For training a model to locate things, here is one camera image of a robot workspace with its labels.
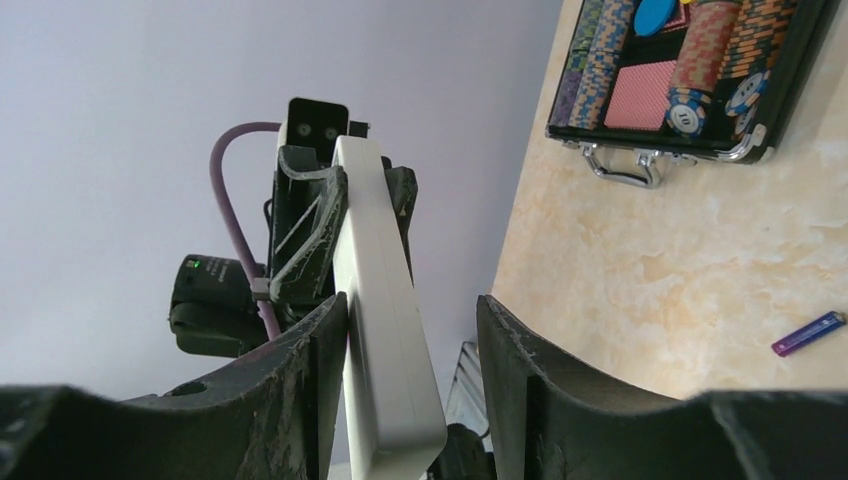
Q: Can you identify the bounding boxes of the white remote control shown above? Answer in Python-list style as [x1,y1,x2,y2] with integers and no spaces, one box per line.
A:
[333,136,447,479]

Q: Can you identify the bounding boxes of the black poker chip case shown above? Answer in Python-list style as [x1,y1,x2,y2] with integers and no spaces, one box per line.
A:
[545,0,839,189]

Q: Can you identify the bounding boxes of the blue round chip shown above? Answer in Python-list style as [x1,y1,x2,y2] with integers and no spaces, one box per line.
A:
[633,0,678,37]

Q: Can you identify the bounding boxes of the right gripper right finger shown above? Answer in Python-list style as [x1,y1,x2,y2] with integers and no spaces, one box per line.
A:
[476,295,847,479]

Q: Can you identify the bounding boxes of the pink playing card deck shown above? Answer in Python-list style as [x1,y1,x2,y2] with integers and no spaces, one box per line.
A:
[604,60,676,131]

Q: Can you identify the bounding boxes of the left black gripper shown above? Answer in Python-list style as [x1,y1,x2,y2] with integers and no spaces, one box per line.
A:
[264,119,420,326]

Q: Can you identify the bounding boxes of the purple battery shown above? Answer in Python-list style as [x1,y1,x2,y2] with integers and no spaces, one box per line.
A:
[771,311,847,357]

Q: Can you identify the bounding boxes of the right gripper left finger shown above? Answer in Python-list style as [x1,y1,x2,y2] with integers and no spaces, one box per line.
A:
[1,293,349,479]

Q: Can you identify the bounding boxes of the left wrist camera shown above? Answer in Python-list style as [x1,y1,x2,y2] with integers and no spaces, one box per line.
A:
[282,97,370,166]

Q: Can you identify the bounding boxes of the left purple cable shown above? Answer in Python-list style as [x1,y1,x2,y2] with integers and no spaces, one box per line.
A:
[209,121,285,343]

